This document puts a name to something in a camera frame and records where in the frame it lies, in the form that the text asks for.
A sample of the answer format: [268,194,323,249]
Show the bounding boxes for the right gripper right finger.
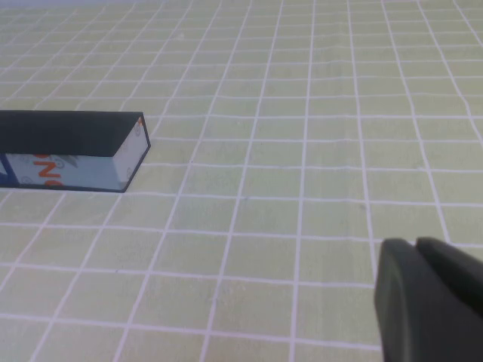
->
[416,236,483,326]

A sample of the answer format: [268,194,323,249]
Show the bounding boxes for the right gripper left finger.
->
[373,237,483,362]

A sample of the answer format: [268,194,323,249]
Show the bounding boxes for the black printed glasses case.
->
[0,109,152,195]

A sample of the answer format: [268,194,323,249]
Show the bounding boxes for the green checked tablecloth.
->
[0,0,483,362]

